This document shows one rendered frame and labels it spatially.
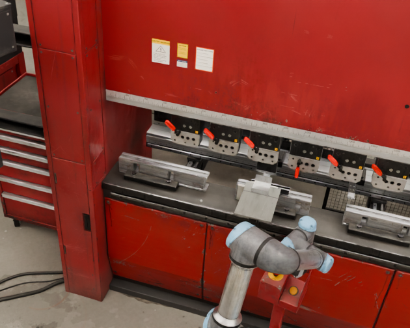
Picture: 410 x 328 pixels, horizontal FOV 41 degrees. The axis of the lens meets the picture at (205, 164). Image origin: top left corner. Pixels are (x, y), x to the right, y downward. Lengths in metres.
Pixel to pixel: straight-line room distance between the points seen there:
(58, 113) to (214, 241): 1.05
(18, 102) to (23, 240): 1.00
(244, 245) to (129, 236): 1.35
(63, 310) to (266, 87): 1.88
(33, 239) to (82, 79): 1.72
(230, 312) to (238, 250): 0.28
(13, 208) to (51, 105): 1.36
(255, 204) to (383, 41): 0.96
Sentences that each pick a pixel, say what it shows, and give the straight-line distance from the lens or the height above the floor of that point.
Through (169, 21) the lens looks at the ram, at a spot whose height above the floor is 1.79.
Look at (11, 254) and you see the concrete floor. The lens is 3.92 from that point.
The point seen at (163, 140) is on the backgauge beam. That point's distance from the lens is 3.15.
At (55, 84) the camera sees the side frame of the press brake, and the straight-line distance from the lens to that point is 2.64.
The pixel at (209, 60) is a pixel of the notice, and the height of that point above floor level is 1.64.
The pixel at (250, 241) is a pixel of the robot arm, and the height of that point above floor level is 1.40.
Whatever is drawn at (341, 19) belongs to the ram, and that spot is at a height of 1.93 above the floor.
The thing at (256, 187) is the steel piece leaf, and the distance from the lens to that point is 2.78.
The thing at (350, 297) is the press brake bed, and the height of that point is 0.50.
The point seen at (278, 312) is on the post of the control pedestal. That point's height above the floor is 0.56.
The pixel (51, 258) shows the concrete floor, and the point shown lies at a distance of 3.83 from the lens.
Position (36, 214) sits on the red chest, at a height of 0.22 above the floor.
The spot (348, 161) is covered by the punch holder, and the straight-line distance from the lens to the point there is 2.62.
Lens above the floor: 2.72
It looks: 36 degrees down
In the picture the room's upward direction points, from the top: 4 degrees clockwise
